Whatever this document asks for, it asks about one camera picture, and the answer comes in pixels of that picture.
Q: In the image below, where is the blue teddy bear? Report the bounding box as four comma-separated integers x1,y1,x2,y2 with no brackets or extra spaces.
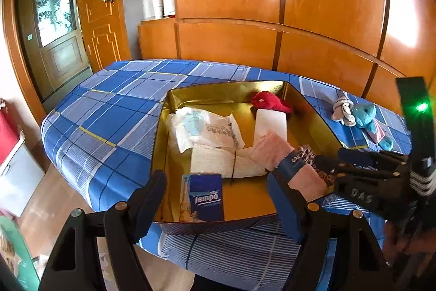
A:
351,103,394,151

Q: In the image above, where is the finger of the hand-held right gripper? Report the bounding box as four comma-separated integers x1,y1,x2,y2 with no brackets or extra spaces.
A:
314,155,409,217
337,147,409,172

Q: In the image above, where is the blue plaid bed sheet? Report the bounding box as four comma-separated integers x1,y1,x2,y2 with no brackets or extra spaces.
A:
41,59,414,273

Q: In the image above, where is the white rectangular foam block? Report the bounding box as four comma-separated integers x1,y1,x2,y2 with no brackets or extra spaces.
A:
253,109,289,150

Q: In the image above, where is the pink fuzzy sock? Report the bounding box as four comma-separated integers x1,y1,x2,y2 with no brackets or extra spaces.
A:
250,131,336,201

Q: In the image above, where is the gold tin box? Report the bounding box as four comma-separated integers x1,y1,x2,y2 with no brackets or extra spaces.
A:
150,80,343,237

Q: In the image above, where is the white storage box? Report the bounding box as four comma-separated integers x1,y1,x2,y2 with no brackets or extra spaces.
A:
0,134,46,218

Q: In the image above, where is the glass paned wooden door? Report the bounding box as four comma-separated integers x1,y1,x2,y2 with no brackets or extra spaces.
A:
17,0,92,104

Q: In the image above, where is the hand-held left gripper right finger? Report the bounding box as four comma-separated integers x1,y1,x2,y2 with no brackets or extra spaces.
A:
266,172,389,291

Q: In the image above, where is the green printed item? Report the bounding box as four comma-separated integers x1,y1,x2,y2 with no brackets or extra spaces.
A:
0,216,41,291

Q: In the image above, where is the grey striped plush toy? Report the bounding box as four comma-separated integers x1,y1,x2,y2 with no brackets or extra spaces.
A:
332,97,356,126

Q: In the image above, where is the white printed plastic packet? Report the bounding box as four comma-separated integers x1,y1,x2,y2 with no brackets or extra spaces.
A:
201,112,246,150

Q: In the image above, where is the red box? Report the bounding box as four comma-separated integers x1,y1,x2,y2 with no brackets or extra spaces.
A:
0,103,21,169

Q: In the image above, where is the wooden door with line pattern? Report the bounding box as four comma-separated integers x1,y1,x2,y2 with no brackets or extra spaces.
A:
75,0,132,73

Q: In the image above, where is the crumpled clear plastic bag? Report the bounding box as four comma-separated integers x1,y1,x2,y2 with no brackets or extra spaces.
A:
166,107,208,152

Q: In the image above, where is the blue tissue pack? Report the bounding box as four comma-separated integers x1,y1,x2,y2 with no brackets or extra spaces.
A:
177,174,225,223

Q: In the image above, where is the stack of white paper cups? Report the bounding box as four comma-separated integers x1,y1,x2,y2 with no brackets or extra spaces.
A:
151,0,164,20

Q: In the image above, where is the person's right hand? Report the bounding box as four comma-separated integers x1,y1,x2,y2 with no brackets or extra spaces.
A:
384,219,436,266

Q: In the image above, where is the beige mesh cloth roll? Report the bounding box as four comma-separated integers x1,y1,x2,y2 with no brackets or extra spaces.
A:
190,144,270,180

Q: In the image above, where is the red plush cushion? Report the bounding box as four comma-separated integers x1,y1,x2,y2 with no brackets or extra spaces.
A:
251,91,293,114

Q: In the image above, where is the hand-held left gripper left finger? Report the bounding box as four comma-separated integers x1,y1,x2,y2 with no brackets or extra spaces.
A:
39,170,167,291

